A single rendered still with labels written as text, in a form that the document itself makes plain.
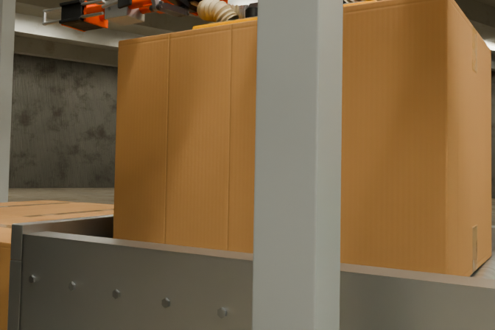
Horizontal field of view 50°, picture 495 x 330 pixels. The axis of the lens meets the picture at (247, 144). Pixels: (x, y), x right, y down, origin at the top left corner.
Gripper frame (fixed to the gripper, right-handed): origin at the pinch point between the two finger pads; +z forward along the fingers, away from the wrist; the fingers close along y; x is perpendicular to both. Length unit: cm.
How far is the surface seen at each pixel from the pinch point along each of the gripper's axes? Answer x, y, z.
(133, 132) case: -1.1, 30.2, -18.0
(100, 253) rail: 7, 49, -34
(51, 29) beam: -904, -263, 725
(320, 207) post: 49, 39, -52
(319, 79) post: 49, 29, -52
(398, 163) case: 48, 36, -20
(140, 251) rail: 15, 48, -34
